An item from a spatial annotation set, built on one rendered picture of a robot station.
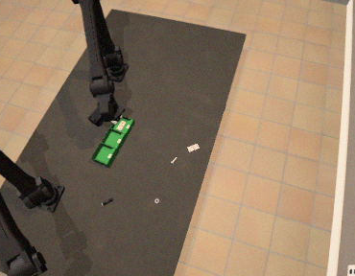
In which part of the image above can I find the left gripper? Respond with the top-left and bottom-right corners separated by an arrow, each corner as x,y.
113,101 -> 126,122

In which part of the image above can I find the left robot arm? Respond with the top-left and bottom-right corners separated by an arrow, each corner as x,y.
72,0 -> 129,127

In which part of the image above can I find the green rack of bins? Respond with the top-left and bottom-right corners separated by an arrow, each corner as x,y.
91,115 -> 135,168

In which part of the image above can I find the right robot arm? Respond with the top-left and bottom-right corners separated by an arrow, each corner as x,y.
0,150 -> 65,276

